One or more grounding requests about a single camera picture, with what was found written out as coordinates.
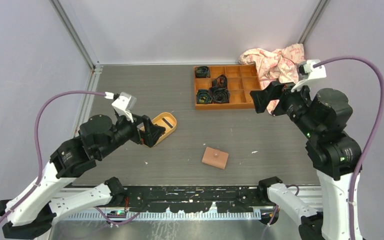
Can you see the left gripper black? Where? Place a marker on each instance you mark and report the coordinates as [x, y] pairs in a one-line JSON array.
[[152, 133]]

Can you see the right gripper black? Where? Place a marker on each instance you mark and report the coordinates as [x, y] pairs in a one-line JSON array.
[[260, 97]]

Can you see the yellow oval card tray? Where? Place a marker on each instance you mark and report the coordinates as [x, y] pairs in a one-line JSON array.
[[158, 120]]

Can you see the brown leather card holder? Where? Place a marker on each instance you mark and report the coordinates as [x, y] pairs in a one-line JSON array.
[[215, 158]]

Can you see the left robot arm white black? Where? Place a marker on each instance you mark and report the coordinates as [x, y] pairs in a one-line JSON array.
[[35, 212]]

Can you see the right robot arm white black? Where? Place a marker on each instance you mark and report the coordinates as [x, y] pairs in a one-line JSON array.
[[334, 155]]

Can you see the pink floral crumpled cloth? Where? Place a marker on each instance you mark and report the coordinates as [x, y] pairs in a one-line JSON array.
[[277, 65]]

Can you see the rolled dark tie bottom-middle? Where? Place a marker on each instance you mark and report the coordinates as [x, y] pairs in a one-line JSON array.
[[219, 95]]

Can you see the rolled dark tie middle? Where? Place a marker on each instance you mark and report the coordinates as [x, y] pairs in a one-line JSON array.
[[220, 82]]

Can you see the wooden compartment organizer box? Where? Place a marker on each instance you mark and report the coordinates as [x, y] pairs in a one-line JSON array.
[[241, 80]]

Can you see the rolled dark tie bottom-left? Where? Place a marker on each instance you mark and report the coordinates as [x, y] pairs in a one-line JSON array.
[[203, 97]]

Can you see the rolled dark tie top-left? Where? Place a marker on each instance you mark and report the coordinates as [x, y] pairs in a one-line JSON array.
[[202, 72]]

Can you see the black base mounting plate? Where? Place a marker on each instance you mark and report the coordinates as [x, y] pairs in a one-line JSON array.
[[192, 199]]

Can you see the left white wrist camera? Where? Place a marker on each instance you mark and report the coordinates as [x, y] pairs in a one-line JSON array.
[[122, 103]]

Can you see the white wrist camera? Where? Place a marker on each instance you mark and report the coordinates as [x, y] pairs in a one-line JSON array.
[[122, 103], [308, 74]]

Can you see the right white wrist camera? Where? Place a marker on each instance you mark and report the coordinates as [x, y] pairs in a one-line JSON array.
[[308, 74]]

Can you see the aluminium frame rail front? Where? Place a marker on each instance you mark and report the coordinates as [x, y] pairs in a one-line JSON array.
[[75, 206]]

